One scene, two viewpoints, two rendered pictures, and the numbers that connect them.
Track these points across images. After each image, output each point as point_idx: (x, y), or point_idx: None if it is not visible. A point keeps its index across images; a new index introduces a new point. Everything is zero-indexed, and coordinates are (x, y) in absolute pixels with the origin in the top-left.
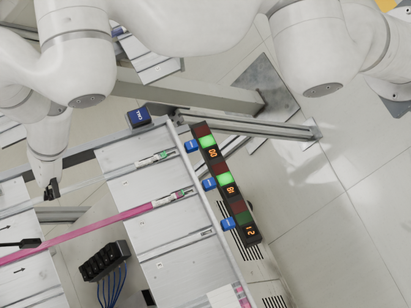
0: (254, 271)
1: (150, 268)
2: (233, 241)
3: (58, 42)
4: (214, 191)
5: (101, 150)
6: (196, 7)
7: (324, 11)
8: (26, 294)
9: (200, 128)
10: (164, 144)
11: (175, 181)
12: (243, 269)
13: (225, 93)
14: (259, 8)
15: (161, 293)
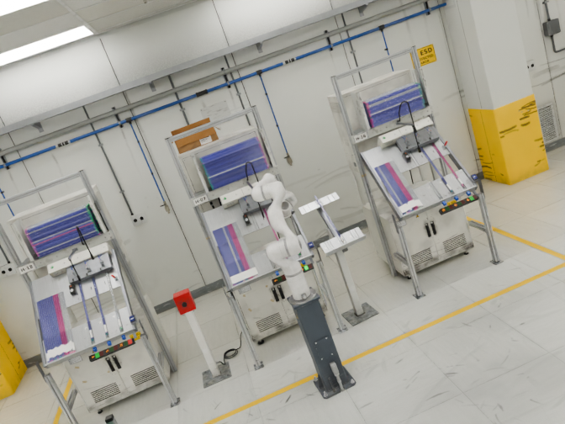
0: (289, 310)
1: (263, 251)
2: None
3: (260, 187)
4: (319, 296)
5: (301, 236)
6: (274, 214)
7: (281, 247)
8: (256, 220)
9: (310, 265)
10: (303, 254)
11: (291, 257)
12: (288, 305)
13: (353, 294)
14: (281, 232)
15: (256, 255)
